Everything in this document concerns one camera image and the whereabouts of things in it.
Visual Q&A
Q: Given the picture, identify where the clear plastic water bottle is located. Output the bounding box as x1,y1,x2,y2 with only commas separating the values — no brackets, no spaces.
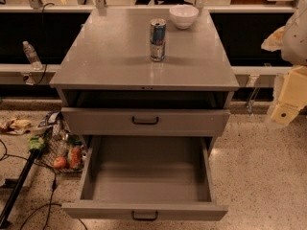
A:
23,41,43,71

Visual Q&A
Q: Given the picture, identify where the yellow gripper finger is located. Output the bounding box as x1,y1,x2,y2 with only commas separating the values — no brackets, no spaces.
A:
271,103,299,126
261,26,285,52

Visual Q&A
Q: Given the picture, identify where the metal rail bracket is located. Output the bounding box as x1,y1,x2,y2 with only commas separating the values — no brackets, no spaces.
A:
246,75,260,115

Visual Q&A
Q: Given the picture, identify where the wire mesh basket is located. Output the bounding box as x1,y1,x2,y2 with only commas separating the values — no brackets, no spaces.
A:
40,120,87,173

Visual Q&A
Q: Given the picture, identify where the crumpled yellow snack wrapper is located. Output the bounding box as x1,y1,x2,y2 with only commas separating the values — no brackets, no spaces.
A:
0,118,31,135

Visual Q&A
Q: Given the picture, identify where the green snack bag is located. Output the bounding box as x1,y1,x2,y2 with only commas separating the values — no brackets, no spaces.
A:
29,135,45,151

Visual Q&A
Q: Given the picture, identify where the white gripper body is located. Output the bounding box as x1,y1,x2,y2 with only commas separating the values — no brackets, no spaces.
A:
278,66,307,110

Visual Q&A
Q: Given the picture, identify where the grey drawer cabinet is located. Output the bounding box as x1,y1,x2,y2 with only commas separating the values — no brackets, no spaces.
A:
49,7,241,222

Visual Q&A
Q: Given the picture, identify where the white ceramic bowl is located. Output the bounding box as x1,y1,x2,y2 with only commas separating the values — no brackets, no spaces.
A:
169,5,199,29

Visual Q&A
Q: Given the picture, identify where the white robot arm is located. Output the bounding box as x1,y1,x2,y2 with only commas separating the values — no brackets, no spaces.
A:
261,8,307,128

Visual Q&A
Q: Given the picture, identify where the open grey middle drawer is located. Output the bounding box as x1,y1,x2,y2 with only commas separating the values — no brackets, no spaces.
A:
62,136,228,221

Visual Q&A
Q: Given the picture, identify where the red apple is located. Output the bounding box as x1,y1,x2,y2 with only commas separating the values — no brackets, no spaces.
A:
53,156,67,170

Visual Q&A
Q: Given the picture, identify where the black metal stand leg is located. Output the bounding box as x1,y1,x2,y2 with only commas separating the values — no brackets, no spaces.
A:
0,150,39,230

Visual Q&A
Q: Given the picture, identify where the red snack bag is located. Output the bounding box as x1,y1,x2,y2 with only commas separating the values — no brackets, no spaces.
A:
67,147,83,170

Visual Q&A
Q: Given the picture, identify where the red bull can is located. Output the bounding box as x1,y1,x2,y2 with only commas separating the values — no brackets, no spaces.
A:
150,18,166,62

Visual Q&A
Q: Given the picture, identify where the black floor cable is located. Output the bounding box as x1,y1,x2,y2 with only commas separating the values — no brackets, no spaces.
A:
0,139,89,230

